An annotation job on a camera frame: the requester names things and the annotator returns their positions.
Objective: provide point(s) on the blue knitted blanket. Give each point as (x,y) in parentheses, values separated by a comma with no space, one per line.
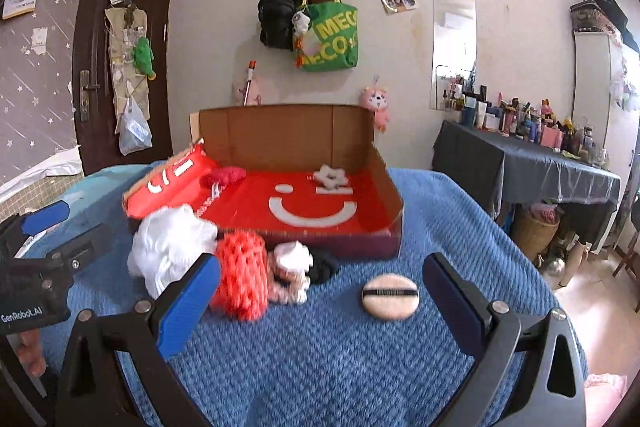
(326,363)

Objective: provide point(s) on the pink plush toy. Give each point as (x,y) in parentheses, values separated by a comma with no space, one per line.
(375,100)

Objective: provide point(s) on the dark brown door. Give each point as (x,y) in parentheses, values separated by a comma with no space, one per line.
(93,93)

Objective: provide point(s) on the white mesh bath pouf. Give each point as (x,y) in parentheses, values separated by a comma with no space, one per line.
(166,244)

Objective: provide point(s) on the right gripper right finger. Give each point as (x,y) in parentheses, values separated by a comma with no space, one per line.
(549,390)

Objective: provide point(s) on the white fuzzy star clip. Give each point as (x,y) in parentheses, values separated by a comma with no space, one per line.
(331,178)

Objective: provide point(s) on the round beige powder puff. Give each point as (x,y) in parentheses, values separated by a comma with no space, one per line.
(390,297)

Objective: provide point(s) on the red foam net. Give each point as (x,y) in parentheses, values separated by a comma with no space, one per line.
(242,293)

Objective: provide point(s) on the red cardboard box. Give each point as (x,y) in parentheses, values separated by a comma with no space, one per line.
(280,147)

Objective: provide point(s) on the person's left hand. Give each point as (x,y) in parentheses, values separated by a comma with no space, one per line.
(30,353)

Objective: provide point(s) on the black fluffy scrunchie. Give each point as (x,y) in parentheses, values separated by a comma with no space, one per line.
(323,268)

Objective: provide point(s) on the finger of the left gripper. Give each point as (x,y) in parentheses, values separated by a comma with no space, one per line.
(75,251)
(16,229)

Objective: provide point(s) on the beige hanging door organizer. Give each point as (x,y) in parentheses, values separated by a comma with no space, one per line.
(124,28)

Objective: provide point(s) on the plastic bag on door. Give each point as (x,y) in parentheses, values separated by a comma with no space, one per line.
(133,130)

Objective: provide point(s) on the white wardrobe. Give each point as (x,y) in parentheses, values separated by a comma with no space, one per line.
(606,96)

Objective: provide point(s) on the cream crochet scrunchie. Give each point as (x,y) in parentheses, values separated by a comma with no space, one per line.
(288,267)

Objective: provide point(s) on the green plush toy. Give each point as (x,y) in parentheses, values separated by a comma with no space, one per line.
(143,57)

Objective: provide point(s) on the black backpack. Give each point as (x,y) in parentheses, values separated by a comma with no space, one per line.
(275,20)

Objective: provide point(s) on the wicker basket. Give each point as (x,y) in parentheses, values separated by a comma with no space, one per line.
(532,233)

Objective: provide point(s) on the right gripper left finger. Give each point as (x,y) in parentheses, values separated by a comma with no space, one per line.
(93,388)

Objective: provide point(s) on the green tote bag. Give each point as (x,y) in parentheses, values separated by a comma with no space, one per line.
(326,36)

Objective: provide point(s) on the dark covered side table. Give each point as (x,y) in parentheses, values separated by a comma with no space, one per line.
(495,170)

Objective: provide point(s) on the wall mirror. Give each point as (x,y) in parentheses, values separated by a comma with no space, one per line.
(454,50)

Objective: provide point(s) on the orange white stick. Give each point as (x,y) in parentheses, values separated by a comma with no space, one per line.
(250,94)

